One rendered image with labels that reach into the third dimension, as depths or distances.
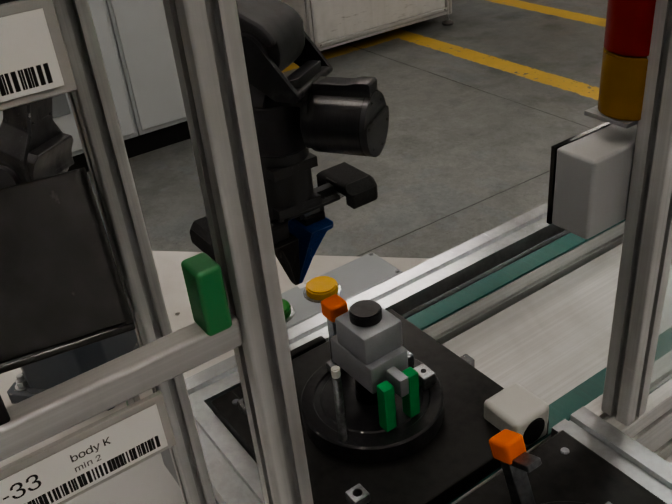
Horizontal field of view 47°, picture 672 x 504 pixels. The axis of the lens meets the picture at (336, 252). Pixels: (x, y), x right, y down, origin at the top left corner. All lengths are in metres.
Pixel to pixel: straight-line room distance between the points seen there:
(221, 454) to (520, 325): 0.40
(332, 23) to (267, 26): 4.26
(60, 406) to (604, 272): 0.86
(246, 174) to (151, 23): 3.49
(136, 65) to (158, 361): 3.49
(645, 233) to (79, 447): 0.48
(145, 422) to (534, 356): 0.65
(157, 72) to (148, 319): 3.35
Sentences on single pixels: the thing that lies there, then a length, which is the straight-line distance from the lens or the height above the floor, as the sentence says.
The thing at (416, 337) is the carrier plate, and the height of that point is 0.97.
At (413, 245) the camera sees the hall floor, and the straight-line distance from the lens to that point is 2.86.
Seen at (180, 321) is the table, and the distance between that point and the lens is 1.13.
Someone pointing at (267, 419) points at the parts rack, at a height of 1.25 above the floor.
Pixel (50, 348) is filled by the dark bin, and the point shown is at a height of 1.31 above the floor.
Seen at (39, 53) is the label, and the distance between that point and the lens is 0.26.
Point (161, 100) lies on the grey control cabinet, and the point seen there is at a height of 0.25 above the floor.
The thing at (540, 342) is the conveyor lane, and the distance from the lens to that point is 0.94.
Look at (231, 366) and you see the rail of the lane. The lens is 0.87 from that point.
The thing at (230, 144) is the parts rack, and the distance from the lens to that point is 0.30.
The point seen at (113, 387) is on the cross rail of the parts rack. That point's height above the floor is 1.31.
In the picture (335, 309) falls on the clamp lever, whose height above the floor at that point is 1.07.
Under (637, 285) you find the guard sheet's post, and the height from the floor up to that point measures 1.12.
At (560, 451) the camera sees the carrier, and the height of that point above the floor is 0.97.
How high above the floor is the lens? 1.50
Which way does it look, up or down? 32 degrees down
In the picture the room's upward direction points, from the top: 6 degrees counter-clockwise
